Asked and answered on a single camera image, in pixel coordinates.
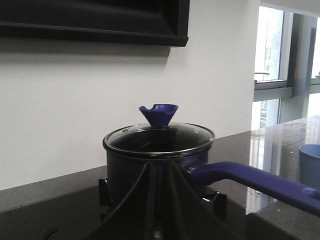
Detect black pot support grate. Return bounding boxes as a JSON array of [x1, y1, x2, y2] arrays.
[[98, 178, 228, 222]]

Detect light blue ribbed cup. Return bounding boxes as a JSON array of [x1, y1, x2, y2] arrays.
[[298, 144, 320, 190]]

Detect black range hood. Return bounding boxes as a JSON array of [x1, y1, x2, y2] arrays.
[[0, 0, 190, 47]]

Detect dark blue saucepan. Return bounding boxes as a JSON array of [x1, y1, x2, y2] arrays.
[[102, 121, 320, 218]]

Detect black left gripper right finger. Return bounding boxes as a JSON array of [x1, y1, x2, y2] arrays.
[[156, 160, 242, 240]]

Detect black glass gas cooktop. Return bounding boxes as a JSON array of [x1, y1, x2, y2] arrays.
[[0, 186, 295, 240]]

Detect grey window frame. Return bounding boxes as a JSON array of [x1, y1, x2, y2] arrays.
[[251, 2, 320, 130]]

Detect glass pot lid blue knob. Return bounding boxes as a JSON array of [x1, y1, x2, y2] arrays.
[[103, 103, 215, 159]]

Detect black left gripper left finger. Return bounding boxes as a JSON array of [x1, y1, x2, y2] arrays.
[[85, 162, 157, 240]]

